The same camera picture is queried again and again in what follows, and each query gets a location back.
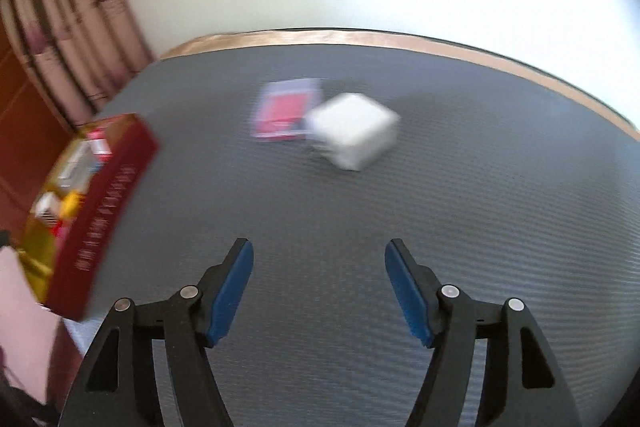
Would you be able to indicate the white power adapter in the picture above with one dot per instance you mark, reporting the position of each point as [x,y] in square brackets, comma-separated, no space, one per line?
[352,132]

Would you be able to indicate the grey textured mat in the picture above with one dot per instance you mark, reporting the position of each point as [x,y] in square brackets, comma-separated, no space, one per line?
[475,232]

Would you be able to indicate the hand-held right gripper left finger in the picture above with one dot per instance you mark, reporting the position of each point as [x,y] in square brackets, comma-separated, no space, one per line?
[232,292]

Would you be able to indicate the brown wooden door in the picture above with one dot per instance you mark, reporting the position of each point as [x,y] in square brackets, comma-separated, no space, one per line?
[25,147]

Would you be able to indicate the red box with gold interior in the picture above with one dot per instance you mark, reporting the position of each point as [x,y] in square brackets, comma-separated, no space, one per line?
[110,207]

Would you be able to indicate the pink card in clear case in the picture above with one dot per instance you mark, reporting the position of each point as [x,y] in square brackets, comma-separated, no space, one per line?
[282,109]

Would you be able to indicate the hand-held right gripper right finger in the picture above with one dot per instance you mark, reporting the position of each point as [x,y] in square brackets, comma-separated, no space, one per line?
[405,292]

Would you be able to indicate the dark object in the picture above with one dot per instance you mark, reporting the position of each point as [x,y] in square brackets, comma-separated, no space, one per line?
[15,402]

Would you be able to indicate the beige patterned curtain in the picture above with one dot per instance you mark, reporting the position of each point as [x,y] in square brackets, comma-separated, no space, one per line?
[75,7]

